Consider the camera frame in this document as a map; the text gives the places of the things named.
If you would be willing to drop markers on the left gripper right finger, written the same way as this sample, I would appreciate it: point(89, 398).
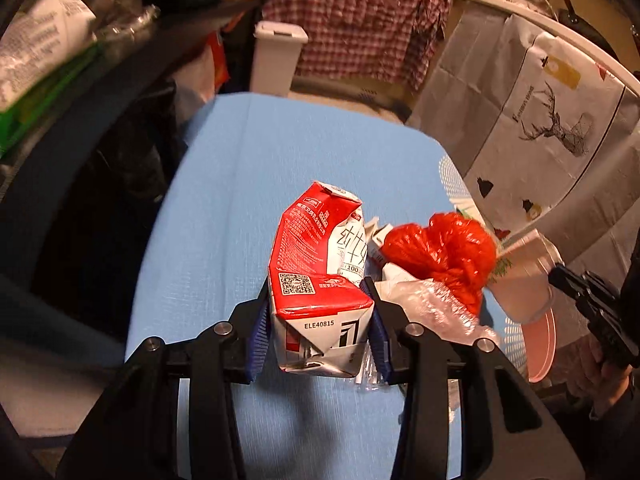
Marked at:
point(506, 431)

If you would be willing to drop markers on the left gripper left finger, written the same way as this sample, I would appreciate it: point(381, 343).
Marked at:
point(131, 431)

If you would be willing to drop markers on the red white milk carton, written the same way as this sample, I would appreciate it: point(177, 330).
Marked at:
point(319, 313)

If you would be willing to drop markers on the white small trash bin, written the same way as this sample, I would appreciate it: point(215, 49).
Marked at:
point(277, 49)

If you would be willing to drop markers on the person's right hand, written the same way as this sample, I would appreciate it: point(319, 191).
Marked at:
point(594, 378)

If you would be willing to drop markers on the pink plastic basin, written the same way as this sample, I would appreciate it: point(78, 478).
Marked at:
point(540, 346)

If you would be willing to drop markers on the white paper cup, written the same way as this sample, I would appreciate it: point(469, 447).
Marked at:
point(520, 280)

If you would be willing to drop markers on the clear crumpled plastic bag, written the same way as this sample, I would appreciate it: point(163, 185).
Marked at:
point(432, 304)

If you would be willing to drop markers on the red plastic bag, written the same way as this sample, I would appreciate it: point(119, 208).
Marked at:
point(452, 249)

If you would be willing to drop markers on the blue table cloth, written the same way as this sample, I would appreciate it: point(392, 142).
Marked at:
point(248, 158)

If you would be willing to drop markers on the grey deer print cloth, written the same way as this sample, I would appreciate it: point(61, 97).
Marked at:
point(544, 138)

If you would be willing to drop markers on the black storage shelf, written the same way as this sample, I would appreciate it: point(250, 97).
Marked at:
point(81, 190)

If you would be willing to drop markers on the red white rice bag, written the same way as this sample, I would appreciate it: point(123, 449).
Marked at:
point(199, 80)

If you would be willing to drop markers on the red plaid shirt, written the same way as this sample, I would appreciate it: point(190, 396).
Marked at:
point(387, 40)

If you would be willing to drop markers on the green white food package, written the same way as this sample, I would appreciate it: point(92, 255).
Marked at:
point(42, 50)

